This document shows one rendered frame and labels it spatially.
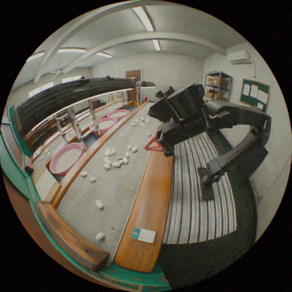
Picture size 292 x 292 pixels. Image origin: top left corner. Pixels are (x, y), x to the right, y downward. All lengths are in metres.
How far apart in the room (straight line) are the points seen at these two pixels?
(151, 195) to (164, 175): 0.10
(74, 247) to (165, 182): 0.35
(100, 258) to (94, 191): 0.25
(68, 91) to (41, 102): 0.08
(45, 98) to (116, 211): 0.38
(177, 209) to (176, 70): 5.24
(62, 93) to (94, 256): 0.39
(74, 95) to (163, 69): 5.06
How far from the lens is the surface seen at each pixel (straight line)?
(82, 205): 0.40
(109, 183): 0.38
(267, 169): 1.98
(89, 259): 0.26
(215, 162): 0.40
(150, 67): 5.33
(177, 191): 0.44
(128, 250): 0.31
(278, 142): 1.94
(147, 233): 0.27
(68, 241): 0.29
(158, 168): 0.36
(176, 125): 0.21
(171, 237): 0.40
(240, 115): 0.28
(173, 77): 5.16
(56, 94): 0.27
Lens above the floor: 1.06
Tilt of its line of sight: 40 degrees down
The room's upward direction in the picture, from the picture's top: straight up
